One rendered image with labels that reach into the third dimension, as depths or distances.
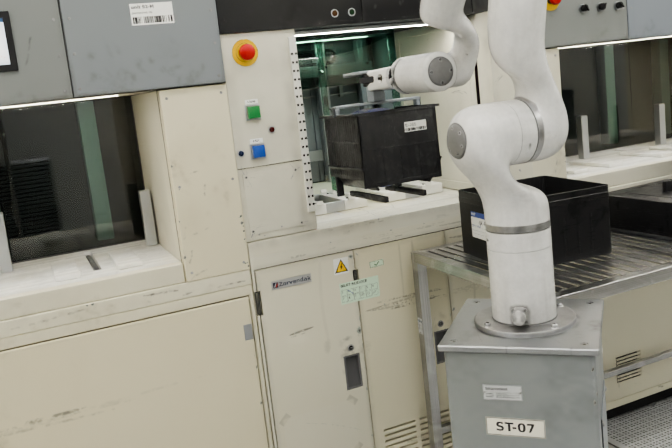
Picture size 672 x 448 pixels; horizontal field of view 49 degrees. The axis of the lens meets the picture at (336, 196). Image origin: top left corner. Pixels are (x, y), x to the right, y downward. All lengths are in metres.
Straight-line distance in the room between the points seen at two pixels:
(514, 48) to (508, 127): 0.14
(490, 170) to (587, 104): 1.77
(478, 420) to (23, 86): 1.20
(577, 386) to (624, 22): 1.46
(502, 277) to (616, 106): 1.85
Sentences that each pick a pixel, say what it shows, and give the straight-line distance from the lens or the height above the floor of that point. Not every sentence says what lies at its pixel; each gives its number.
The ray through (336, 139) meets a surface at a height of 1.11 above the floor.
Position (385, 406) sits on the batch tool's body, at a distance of 2.21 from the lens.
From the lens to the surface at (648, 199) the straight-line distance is 2.10.
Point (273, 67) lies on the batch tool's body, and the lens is 1.93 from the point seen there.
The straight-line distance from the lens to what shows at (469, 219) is 1.97.
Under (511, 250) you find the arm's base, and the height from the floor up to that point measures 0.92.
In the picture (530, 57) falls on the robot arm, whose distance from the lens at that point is 1.34.
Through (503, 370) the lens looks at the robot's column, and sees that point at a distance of 1.39.
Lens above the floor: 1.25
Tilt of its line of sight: 9 degrees down
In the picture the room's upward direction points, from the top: 6 degrees counter-clockwise
